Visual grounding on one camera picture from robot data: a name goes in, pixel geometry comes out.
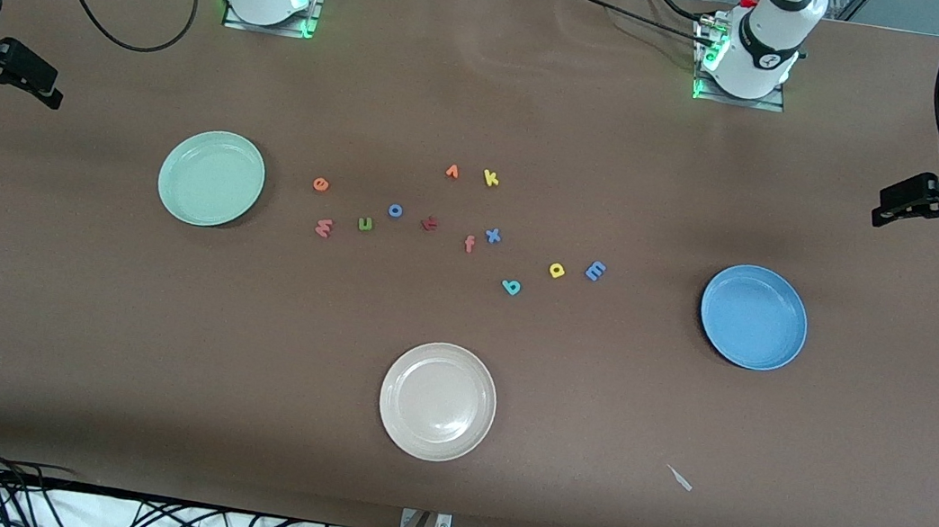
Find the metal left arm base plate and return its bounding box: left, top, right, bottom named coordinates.
left=686, top=17, right=796, bottom=115

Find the black cable across table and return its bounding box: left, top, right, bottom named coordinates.
left=555, top=0, right=722, bottom=48

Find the blue plate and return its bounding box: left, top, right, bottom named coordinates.
left=693, top=258, right=816, bottom=377

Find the brown paper table cover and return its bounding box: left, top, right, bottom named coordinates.
left=0, top=0, right=939, bottom=527

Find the beige plate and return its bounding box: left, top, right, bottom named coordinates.
left=372, top=335, right=504, bottom=469

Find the green plate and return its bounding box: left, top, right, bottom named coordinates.
left=153, top=124, right=271, bottom=235

